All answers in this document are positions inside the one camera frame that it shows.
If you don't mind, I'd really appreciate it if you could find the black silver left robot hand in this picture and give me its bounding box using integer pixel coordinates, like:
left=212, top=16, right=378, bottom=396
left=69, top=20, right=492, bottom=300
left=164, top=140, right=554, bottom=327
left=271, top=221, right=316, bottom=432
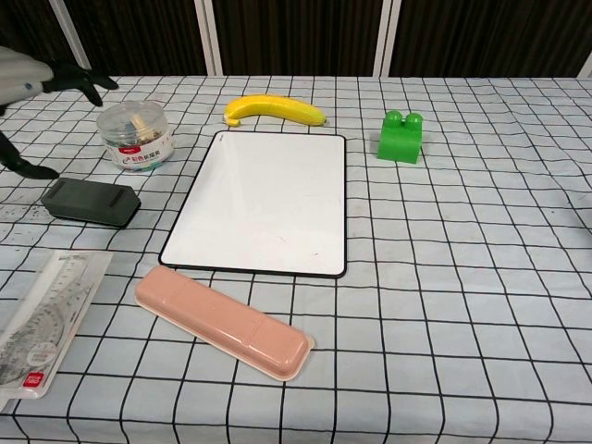
left=0, top=44, right=119, bottom=180

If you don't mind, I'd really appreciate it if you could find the dark grey eraser block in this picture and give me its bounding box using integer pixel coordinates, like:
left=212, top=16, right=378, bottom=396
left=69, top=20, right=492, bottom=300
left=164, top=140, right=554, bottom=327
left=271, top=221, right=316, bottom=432
left=40, top=178, right=142, bottom=229

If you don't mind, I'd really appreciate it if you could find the small white whiteboard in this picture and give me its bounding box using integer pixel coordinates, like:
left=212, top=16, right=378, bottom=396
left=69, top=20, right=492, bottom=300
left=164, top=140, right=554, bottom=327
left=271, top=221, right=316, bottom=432
left=158, top=130, right=348, bottom=279

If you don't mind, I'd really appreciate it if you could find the clear jar of clips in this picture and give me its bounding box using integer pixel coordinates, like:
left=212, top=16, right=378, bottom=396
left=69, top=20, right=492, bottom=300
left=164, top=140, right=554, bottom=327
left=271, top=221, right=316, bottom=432
left=95, top=101, right=176, bottom=173

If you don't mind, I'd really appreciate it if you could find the packaged clear ruler set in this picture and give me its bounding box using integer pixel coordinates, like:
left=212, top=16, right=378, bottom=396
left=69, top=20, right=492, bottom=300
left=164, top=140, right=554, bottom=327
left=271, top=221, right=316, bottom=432
left=0, top=249, right=115, bottom=415

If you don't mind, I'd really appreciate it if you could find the yellow banana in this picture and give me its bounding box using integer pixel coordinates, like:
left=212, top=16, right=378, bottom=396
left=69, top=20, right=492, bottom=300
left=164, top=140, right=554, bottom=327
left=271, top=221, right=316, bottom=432
left=224, top=93, right=327, bottom=129

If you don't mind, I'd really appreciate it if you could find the pink pencil case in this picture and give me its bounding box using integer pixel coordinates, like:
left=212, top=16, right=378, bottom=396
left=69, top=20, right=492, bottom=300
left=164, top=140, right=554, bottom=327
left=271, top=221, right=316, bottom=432
left=134, top=265, right=316, bottom=382

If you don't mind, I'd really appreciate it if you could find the green toy building block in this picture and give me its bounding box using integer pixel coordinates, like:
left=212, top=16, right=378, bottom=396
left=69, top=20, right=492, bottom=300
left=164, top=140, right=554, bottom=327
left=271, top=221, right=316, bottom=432
left=375, top=110, right=426, bottom=166

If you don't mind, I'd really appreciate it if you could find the checkered white tablecloth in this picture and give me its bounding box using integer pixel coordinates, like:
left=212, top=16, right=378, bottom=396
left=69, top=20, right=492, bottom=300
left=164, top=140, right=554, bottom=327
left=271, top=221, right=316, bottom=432
left=0, top=75, right=592, bottom=444

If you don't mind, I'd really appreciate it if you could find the white partition frame post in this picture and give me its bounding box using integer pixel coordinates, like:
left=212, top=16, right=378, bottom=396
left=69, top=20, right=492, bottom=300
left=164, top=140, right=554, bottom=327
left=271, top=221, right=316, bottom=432
left=193, top=0, right=227, bottom=77
left=576, top=40, right=592, bottom=79
left=48, top=0, right=93, bottom=71
left=372, top=0, right=401, bottom=78

